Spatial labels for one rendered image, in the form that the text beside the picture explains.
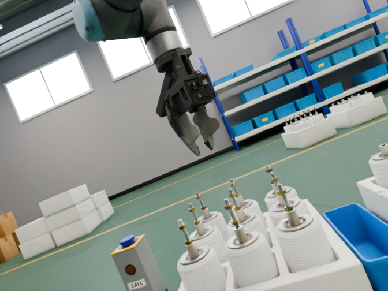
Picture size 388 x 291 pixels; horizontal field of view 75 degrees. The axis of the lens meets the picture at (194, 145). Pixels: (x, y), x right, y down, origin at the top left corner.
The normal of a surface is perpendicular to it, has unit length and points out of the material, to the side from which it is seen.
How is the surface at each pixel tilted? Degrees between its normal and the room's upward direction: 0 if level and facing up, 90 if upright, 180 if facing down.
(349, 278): 90
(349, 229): 88
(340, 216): 88
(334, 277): 90
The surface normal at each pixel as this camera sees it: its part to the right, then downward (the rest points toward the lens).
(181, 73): -0.75, 0.33
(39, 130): -0.06, 0.04
